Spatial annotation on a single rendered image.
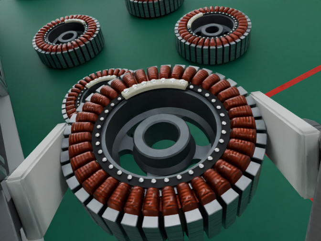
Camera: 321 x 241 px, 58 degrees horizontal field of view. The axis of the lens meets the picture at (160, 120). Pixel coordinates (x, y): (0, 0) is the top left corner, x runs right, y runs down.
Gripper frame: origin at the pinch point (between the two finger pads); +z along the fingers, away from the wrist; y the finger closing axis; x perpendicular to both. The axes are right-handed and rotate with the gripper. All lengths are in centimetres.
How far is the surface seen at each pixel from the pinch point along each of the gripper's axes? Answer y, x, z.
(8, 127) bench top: -21.3, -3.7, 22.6
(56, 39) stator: -16.4, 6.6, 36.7
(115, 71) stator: -5.3, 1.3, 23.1
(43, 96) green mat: -17.1, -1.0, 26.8
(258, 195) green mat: 8.0, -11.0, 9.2
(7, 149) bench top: -20.4, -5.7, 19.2
